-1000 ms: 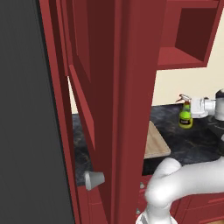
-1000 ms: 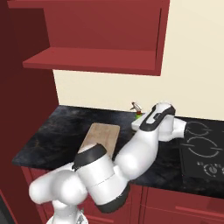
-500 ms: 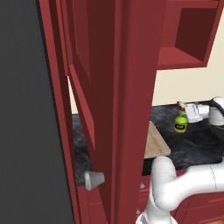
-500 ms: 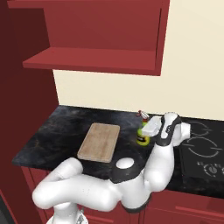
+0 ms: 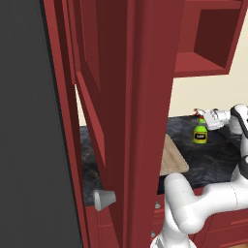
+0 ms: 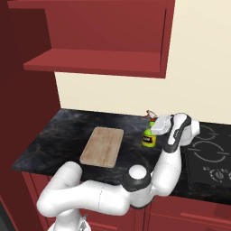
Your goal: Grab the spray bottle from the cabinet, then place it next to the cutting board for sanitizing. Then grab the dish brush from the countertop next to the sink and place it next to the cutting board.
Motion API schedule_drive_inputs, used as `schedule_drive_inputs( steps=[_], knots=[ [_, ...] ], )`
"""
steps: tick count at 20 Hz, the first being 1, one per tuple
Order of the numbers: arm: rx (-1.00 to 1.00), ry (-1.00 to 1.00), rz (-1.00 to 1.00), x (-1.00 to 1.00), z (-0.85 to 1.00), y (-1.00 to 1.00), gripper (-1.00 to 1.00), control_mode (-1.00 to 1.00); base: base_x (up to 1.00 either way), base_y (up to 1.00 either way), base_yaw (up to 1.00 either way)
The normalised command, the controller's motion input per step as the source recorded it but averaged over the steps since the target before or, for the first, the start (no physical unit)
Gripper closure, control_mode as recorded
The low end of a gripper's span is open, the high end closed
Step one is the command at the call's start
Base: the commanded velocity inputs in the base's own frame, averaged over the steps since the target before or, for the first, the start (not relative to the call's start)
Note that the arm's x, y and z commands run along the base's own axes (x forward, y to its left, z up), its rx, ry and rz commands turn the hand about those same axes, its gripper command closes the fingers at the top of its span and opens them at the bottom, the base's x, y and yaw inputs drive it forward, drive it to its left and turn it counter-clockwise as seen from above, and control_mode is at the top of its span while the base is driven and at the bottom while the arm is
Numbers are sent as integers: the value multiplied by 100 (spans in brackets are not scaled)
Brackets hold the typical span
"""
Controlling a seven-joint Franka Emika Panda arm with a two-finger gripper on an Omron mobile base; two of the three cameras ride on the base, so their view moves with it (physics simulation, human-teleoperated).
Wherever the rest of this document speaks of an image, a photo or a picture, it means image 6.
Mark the red drawer handle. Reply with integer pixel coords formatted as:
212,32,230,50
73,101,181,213
180,212,231,226

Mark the black hob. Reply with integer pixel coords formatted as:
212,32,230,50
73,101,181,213
182,121,231,189

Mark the wooden cutting board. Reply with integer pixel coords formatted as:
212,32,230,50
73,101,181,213
79,126,125,169

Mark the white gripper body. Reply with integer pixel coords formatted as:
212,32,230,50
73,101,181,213
150,114,175,137

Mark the tall red cabinet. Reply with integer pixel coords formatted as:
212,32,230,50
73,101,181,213
0,0,62,231

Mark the red open wall cabinet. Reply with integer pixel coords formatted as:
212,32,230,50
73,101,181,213
6,0,176,80

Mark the red cupboard door handle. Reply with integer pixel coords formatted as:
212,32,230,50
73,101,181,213
88,221,119,231

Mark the yellow-green spray bottle red trigger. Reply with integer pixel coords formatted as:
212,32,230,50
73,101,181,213
142,109,160,149

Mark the red drawer front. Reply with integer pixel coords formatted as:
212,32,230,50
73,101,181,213
145,194,231,231

